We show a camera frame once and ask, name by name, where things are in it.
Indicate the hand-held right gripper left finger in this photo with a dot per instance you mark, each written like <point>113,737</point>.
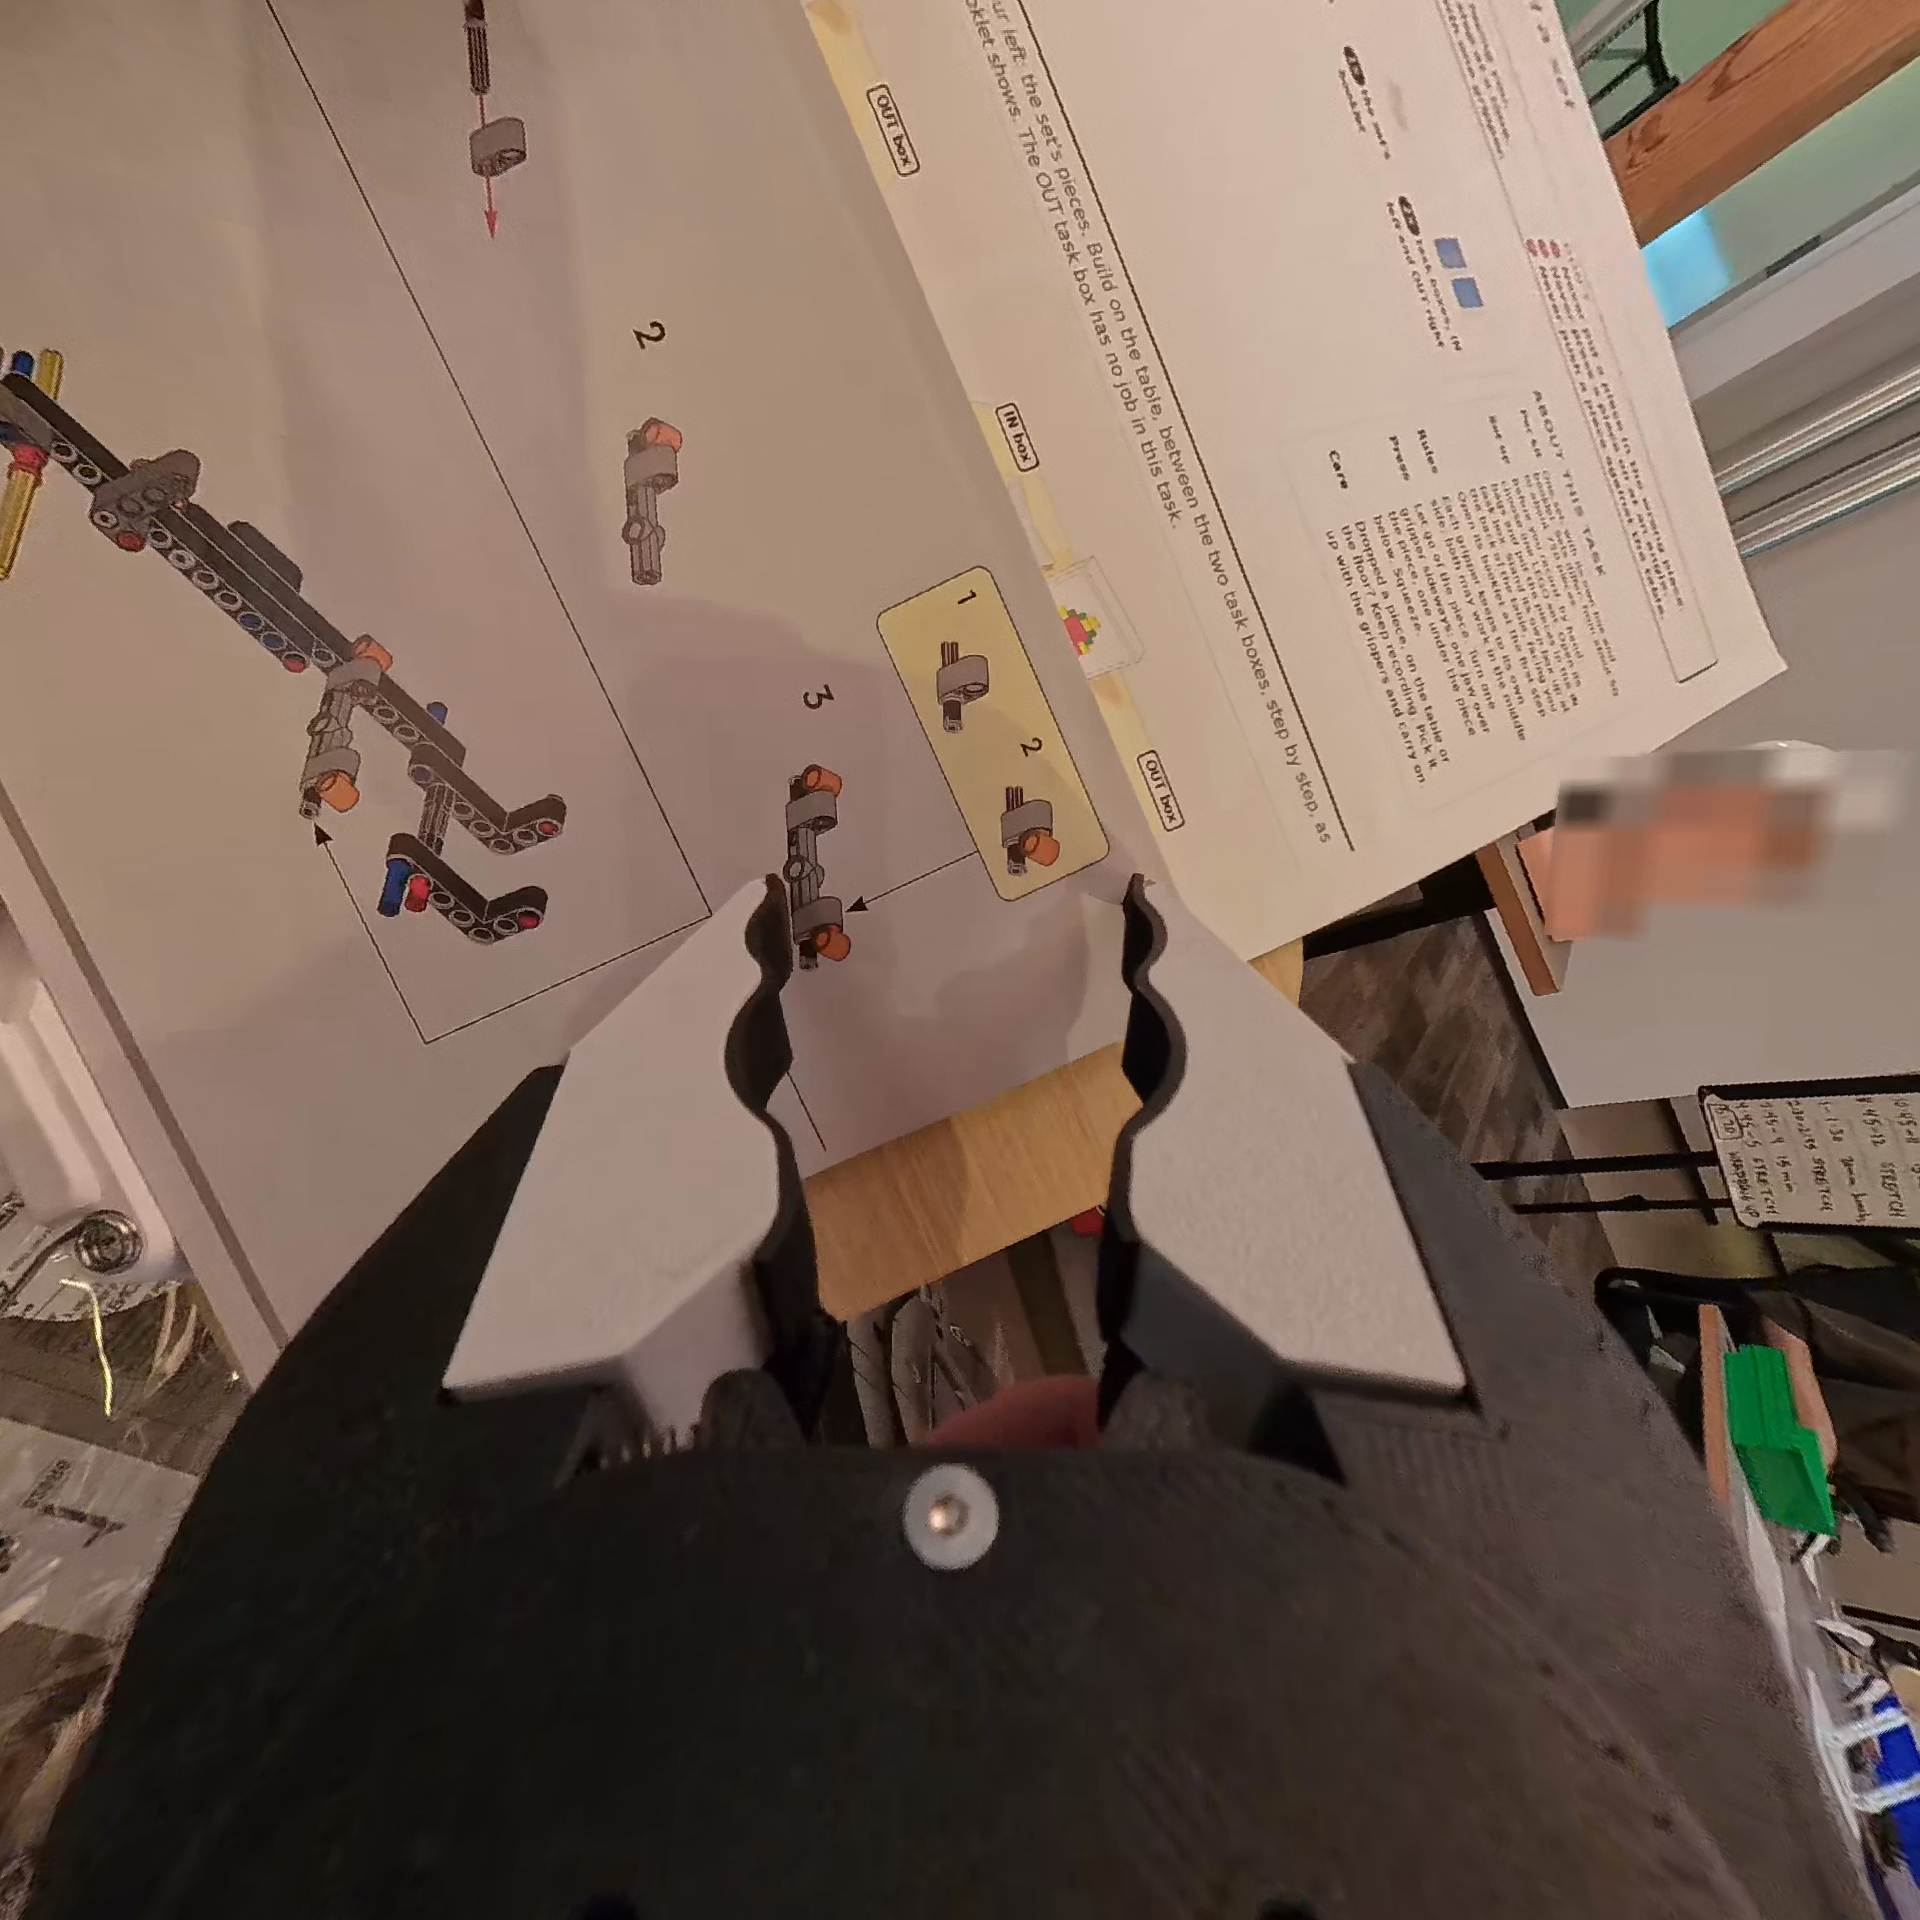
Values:
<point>628,1172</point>

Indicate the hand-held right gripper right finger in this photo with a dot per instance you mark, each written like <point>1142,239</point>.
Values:
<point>1290,1184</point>

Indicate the lego instruction booklet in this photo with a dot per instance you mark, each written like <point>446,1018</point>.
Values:
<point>451,599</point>

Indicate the handwritten whiteboard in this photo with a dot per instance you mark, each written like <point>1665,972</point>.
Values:
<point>1815,1149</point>

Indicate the green plastic object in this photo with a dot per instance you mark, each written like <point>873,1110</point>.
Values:
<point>1779,1440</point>

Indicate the large crinkled clear plastic bag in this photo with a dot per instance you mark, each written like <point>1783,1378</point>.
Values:
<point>89,1501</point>

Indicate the printed task sheet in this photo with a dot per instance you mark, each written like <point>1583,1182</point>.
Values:
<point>1350,450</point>

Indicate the wooden beam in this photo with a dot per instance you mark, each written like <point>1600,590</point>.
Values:
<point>1756,119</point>

